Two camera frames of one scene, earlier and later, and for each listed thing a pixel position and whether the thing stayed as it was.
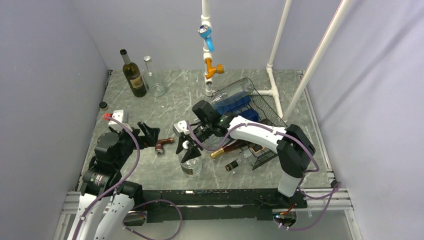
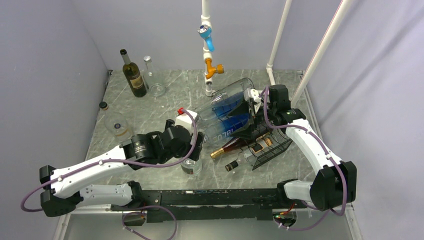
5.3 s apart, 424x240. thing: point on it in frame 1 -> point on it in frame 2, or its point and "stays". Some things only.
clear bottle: [192, 167] stays
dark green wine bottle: [133, 73] stays
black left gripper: [151, 135] -> [194, 155]
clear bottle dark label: [156, 79] stays
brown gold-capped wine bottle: [236, 144] stays
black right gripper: [192, 152] -> [245, 132]
